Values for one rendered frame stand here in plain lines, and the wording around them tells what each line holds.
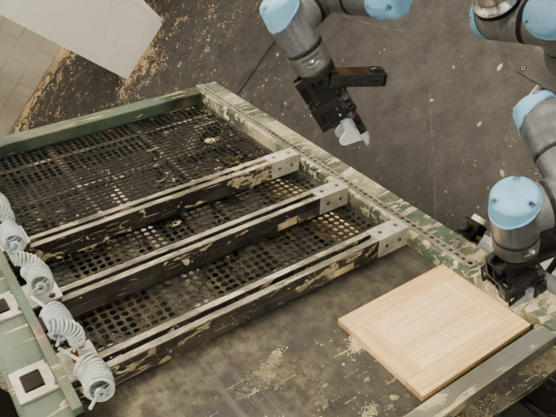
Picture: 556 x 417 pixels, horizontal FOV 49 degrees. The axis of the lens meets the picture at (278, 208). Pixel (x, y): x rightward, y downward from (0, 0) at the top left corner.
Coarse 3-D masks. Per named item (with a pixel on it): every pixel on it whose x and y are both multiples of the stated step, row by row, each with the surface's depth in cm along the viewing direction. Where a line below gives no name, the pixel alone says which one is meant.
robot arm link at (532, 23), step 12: (528, 0) 148; (540, 0) 144; (552, 0) 142; (528, 12) 145; (540, 12) 143; (552, 12) 141; (516, 24) 149; (528, 24) 144; (540, 24) 142; (552, 24) 141; (516, 36) 151; (528, 36) 148; (540, 36) 144; (552, 36) 143; (552, 48) 148
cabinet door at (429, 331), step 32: (416, 288) 174; (448, 288) 174; (352, 320) 163; (384, 320) 163; (416, 320) 163; (448, 320) 163; (480, 320) 163; (512, 320) 163; (384, 352) 154; (416, 352) 154; (448, 352) 153; (480, 352) 153; (416, 384) 145
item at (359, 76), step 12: (336, 72) 116; (348, 72) 116; (360, 72) 116; (372, 72) 116; (384, 72) 117; (336, 84) 116; (348, 84) 116; (360, 84) 116; (372, 84) 117; (384, 84) 117
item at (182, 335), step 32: (384, 224) 190; (320, 256) 177; (352, 256) 180; (256, 288) 167; (288, 288) 169; (192, 320) 158; (224, 320) 159; (96, 352) 142; (128, 352) 147; (160, 352) 151
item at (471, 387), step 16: (528, 336) 155; (544, 336) 155; (512, 352) 151; (528, 352) 151; (480, 368) 146; (496, 368) 146; (512, 368) 147; (464, 384) 143; (480, 384) 143; (496, 384) 146; (432, 400) 139; (448, 400) 139; (464, 400) 139; (416, 416) 135; (432, 416) 135
